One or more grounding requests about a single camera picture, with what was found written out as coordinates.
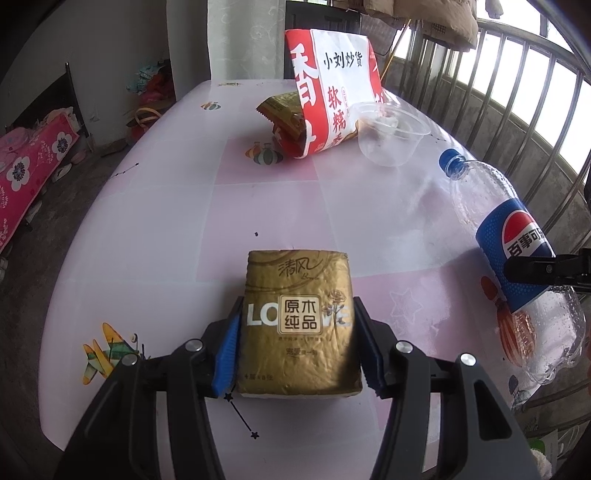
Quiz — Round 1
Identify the yellow noodle snack packet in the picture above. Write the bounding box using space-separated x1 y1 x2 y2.
256 92 307 158

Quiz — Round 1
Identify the yellow broom stick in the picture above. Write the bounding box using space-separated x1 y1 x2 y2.
384 18 412 74

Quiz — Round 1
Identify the beige puffer jacket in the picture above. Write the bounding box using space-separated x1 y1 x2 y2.
332 0 479 52

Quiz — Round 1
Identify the pink patterned tablecloth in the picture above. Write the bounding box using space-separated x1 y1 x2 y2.
38 78 555 480

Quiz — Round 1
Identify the white curtain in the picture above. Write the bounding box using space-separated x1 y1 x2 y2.
207 0 286 80

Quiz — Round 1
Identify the clear plastic cup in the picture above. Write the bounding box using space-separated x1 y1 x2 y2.
356 103 431 167

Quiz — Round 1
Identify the gold tissue pack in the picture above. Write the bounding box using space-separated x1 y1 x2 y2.
238 250 362 397

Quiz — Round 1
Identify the red white snack bag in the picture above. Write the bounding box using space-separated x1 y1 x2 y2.
286 29 384 159

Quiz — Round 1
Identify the Pepsi plastic bottle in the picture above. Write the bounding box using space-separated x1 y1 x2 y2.
439 149 587 385

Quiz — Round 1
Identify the metal balcony railing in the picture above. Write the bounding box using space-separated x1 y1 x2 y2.
359 0 591 416

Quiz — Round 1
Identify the pile of clothes and bags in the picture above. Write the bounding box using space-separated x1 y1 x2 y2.
126 59 176 145

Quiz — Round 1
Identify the pink floral bedding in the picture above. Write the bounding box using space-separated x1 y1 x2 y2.
0 108 81 246

